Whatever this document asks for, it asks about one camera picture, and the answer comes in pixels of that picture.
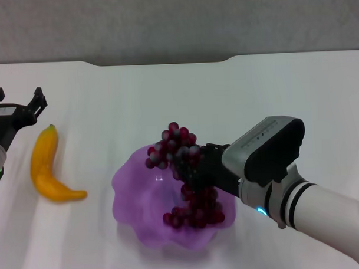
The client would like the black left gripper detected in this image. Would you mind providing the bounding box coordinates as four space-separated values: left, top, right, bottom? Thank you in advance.
0 85 49 154

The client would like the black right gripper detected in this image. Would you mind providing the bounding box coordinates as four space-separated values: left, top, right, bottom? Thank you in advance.
170 142 242 201

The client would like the dark red grape bunch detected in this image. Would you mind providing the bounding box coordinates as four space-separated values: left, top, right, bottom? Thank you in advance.
143 119 226 231

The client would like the yellow banana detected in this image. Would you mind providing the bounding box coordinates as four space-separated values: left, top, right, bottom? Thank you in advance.
28 123 88 203

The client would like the purple wavy-edged plastic plate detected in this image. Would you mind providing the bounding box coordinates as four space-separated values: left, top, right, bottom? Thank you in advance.
110 141 241 258

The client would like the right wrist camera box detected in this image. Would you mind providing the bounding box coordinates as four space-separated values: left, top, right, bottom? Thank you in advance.
220 115 308 189

